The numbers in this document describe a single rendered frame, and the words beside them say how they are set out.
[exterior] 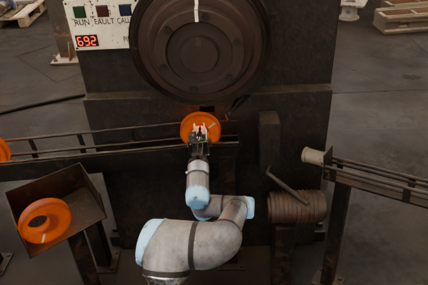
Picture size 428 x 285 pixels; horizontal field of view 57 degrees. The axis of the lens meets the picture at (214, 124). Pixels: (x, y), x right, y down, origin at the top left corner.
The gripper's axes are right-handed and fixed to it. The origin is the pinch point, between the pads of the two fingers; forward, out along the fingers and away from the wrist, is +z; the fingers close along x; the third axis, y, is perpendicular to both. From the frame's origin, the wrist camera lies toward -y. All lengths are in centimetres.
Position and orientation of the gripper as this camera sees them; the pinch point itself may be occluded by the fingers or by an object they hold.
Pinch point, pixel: (200, 126)
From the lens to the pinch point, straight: 152.1
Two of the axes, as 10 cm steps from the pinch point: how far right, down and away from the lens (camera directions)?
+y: -0.5, -6.7, -7.4
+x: -10.0, 0.3, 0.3
